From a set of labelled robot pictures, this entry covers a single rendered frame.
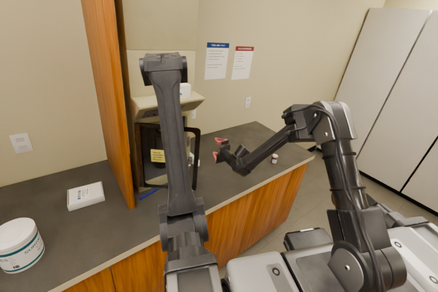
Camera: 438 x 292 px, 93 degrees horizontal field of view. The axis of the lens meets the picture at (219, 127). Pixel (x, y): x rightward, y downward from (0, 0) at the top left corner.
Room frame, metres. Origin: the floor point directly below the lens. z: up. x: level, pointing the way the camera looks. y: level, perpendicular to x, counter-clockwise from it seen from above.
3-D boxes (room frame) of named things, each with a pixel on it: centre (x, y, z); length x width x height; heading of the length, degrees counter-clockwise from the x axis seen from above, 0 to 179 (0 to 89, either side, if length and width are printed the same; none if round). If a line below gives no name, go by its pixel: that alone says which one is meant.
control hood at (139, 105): (0.92, 0.24, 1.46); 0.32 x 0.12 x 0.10; 130
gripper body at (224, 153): (0.95, -0.06, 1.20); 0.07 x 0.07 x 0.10; 39
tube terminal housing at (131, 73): (1.06, 0.36, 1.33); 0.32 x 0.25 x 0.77; 130
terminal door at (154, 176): (0.87, 0.24, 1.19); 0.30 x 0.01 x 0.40; 94
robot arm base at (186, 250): (0.23, 0.03, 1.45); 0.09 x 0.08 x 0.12; 107
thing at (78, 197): (0.78, 0.65, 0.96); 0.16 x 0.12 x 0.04; 125
